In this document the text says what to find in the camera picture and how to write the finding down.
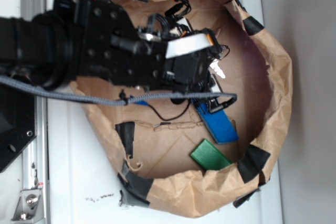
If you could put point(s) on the silver corner bracket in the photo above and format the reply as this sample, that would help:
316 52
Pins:
30 207

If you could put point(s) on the silver key bunch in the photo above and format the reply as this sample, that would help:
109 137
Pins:
215 63

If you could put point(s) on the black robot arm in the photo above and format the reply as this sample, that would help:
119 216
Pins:
47 50

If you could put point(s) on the blue sponge block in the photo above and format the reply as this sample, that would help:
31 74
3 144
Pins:
216 121

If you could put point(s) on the aluminium rail frame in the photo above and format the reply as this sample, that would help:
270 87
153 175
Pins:
35 155

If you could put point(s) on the brown paper bag bin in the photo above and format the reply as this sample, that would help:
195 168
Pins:
153 161

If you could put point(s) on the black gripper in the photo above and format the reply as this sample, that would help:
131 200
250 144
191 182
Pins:
115 50

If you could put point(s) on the green rectangular block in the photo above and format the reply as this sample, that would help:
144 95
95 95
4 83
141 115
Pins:
209 157

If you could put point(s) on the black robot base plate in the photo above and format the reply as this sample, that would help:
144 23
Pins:
17 124

